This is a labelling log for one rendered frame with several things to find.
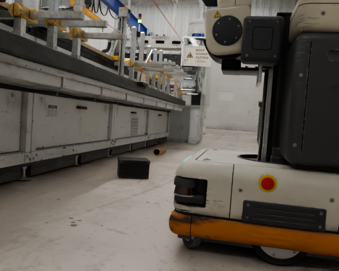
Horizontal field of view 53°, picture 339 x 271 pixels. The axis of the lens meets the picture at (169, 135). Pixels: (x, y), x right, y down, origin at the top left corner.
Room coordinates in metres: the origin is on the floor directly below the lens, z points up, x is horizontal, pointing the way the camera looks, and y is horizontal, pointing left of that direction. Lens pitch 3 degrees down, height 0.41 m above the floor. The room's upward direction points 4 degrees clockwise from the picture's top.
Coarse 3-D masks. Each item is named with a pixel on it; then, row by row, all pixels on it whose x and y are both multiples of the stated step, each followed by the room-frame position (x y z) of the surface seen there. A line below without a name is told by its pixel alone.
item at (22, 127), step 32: (32, 32) 1.86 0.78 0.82; (96, 64) 2.69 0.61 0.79; (0, 96) 1.68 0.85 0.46; (32, 96) 1.89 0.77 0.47; (0, 128) 1.69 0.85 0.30; (32, 128) 1.91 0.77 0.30; (64, 128) 2.32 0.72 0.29; (96, 128) 2.84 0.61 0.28; (128, 128) 3.66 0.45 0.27; (160, 128) 5.17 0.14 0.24; (0, 160) 1.66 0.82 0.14; (64, 160) 2.32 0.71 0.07
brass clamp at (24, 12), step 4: (12, 4) 1.40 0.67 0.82; (16, 4) 1.40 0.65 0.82; (20, 4) 1.42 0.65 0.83; (12, 8) 1.40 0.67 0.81; (16, 8) 1.40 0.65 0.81; (20, 8) 1.41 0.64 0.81; (24, 8) 1.43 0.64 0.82; (28, 8) 1.45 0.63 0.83; (12, 12) 1.40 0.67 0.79; (16, 12) 1.40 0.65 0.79; (20, 12) 1.41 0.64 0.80; (24, 12) 1.43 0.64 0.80; (28, 12) 1.46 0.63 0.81; (12, 16) 1.42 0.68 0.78; (16, 16) 1.42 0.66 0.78; (20, 16) 1.42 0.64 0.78; (24, 16) 1.43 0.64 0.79; (28, 16) 1.46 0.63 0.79; (28, 20) 1.47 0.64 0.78; (32, 20) 1.49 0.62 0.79; (36, 20) 1.51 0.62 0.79
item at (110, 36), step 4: (60, 32) 1.98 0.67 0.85; (64, 32) 1.98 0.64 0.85; (68, 32) 1.97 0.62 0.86; (84, 32) 1.95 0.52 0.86; (88, 32) 1.95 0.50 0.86; (60, 36) 1.98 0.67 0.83; (64, 36) 1.98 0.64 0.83; (68, 36) 1.97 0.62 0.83; (84, 36) 1.95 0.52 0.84; (88, 36) 1.95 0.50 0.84; (92, 36) 1.94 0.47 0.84; (96, 36) 1.94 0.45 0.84; (100, 36) 1.93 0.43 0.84; (104, 36) 1.93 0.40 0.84; (108, 36) 1.92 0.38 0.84; (112, 36) 1.92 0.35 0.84; (116, 36) 1.91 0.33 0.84; (120, 36) 1.91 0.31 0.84; (124, 36) 1.93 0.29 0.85
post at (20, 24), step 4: (16, 0) 1.43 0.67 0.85; (20, 0) 1.42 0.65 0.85; (24, 0) 1.44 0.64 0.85; (24, 4) 1.44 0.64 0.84; (16, 20) 1.43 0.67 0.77; (20, 20) 1.42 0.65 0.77; (24, 20) 1.45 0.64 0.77; (16, 24) 1.43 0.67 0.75; (20, 24) 1.42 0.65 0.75; (24, 24) 1.45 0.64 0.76; (16, 28) 1.43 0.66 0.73; (20, 28) 1.42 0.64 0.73; (24, 28) 1.45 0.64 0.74; (24, 32) 1.45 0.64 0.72
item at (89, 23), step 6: (30, 24) 1.74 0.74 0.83; (36, 24) 1.74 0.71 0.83; (42, 24) 1.73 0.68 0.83; (60, 24) 1.71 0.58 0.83; (66, 24) 1.70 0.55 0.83; (72, 24) 1.70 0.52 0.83; (78, 24) 1.69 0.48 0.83; (84, 24) 1.68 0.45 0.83; (90, 24) 1.68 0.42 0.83; (96, 24) 1.67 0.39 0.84; (102, 24) 1.66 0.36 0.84
